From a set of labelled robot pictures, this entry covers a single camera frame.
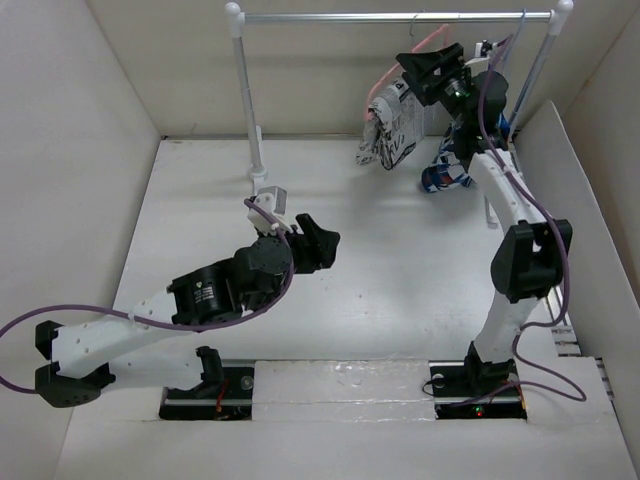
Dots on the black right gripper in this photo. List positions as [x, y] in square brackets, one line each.
[422, 64]

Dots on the pink clothes hanger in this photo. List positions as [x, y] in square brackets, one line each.
[442, 32]

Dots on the white clothes rack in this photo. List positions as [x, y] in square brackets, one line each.
[238, 19]

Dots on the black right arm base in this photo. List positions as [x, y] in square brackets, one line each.
[457, 397]

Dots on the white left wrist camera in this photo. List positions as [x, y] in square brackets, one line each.
[268, 210]

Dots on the newspaper print trousers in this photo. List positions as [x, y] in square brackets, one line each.
[397, 122]

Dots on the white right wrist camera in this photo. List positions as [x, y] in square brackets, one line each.
[484, 48]

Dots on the light blue clothes hanger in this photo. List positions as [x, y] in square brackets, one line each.
[515, 35]

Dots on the blue patterned garment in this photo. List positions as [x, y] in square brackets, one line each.
[449, 169]

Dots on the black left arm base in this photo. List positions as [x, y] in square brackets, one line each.
[231, 401]

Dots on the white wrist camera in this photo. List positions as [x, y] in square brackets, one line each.
[484, 48]
[268, 210]

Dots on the aluminium rail right side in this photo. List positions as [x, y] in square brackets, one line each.
[562, 333]

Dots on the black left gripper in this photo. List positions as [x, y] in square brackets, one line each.
[315, 247]

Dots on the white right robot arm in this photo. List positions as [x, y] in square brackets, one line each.
[532, 258]

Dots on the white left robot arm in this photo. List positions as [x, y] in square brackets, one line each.
[116, 349]

